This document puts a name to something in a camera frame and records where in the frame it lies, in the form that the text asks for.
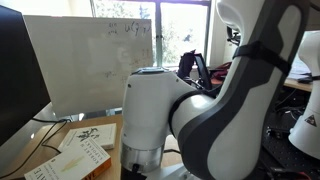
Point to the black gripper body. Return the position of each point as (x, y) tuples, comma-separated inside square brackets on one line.
[(131, 173)]

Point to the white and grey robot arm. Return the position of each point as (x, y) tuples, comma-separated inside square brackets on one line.
[(233, 110)]

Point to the white robot base with warning sticker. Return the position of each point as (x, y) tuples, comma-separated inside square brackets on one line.
[(308, 110)]

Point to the dark purple cloth object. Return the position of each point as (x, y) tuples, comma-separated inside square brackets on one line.
[(185, 65)]

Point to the white book with black drawing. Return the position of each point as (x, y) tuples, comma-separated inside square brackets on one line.
[(90, 135)]

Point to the orange and white Behave book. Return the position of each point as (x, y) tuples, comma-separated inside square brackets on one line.
[(71, 163)]

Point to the white whiteboard panel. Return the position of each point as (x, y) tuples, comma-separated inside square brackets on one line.
[(86, 63)]

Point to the red bag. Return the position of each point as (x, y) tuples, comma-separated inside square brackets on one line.
[(221, 70)]

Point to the black computer monitor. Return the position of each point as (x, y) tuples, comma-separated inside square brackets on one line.
[(20, 76)]

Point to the black perforated breadboard table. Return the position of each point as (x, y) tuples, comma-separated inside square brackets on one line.
[(286, 150)]

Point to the wooden desk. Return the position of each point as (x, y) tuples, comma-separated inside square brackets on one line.
[(298, 84)]

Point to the window with grey frame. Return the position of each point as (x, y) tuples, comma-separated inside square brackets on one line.
[(181, 30)]

